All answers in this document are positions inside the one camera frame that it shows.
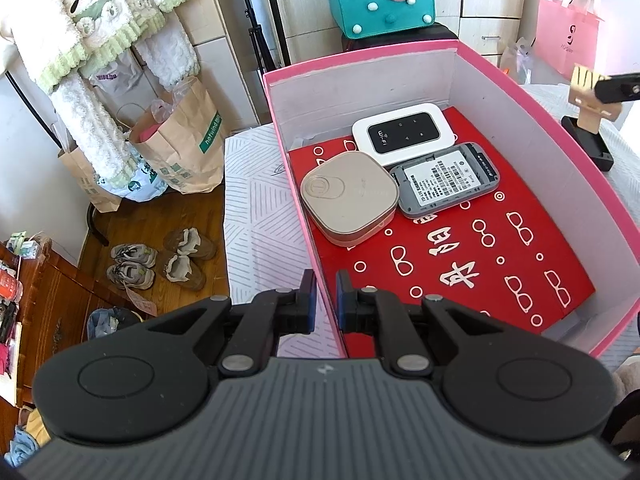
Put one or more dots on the white fluffy pajama pants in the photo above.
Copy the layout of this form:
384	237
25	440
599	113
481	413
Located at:
90	125

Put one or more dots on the small green white box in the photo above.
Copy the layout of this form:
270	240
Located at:
25	245

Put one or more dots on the white fluffy pajama jacket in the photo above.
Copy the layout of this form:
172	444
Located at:
100	10

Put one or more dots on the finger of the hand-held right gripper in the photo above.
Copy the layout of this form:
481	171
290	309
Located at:
617	87

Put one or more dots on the brown fur-lined boot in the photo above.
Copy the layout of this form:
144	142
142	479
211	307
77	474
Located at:
182	272
192	245

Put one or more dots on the pink paper bag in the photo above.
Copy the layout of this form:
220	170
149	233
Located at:
560	35

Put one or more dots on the white green plastic bag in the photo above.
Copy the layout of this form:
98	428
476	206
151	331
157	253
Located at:
145	182

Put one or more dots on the black coat rack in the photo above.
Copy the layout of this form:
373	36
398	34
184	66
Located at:
95	220

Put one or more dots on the grey plastic bag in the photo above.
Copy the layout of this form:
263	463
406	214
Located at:
117	85

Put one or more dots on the brown paper bag green stripe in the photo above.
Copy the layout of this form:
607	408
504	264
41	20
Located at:
185	130

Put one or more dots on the black suitcase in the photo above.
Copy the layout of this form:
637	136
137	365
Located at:
440	32

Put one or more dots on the beige square compact case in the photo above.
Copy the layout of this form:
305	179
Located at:
350	195

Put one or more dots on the black charger dock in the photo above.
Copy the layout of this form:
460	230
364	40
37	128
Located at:
587	147

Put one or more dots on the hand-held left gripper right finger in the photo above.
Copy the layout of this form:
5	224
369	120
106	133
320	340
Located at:
350	310

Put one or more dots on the blue denim cloth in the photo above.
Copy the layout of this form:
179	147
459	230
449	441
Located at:
107	322

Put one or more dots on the white pocket router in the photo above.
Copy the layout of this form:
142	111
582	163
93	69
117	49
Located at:
405	132

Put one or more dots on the black tripod stand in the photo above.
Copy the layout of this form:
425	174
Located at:
253	30

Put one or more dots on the pink cardboard box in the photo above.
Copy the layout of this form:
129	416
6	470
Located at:
500	90

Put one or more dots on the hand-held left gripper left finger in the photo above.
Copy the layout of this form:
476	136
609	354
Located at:
300	305

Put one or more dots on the clear plastic bag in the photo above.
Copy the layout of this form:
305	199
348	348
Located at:
517	60

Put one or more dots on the red glasses-print cloth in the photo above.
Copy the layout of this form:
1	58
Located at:
370	240

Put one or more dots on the grey sneaker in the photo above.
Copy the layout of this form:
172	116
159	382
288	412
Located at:
130	275
134	255

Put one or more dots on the wooden cabinet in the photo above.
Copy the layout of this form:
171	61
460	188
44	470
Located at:
65	310

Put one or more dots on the grey open-backed router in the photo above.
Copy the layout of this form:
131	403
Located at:
445	180

